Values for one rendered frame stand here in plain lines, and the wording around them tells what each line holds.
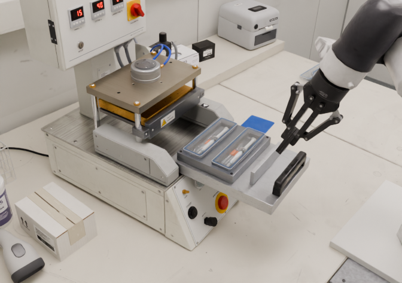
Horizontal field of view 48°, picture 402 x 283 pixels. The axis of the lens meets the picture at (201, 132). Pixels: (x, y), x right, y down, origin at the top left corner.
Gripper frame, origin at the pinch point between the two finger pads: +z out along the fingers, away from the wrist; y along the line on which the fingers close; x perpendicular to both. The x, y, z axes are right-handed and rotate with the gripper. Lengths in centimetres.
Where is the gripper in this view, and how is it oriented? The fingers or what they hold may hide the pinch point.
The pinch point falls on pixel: (287, 140)
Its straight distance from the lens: 106.5
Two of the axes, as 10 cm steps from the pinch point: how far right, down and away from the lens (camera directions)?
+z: -3.5, 6.5, 6.8
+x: 5.6, -4.3, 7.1
